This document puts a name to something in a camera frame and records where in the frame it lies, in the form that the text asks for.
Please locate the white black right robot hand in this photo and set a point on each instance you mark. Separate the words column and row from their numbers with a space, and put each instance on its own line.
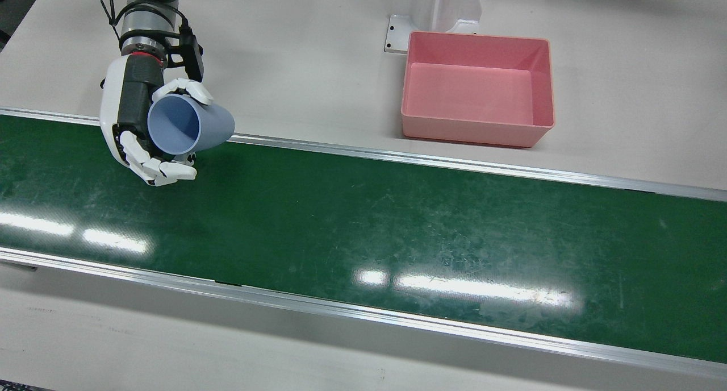
column 133, row 95

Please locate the light blue plastic cup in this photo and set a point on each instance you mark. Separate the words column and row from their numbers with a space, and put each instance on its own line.
column 213, row 127

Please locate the pink plastic box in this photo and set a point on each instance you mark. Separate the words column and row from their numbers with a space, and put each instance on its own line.
column 477, row 92

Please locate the green conveyor belt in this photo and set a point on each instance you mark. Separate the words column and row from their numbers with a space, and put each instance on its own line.
column 363, row 232

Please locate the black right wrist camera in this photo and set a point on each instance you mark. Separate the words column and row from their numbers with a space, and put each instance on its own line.
column 193, row 55

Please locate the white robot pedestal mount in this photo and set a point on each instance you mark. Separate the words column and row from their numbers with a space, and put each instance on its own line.
column 437, row 10

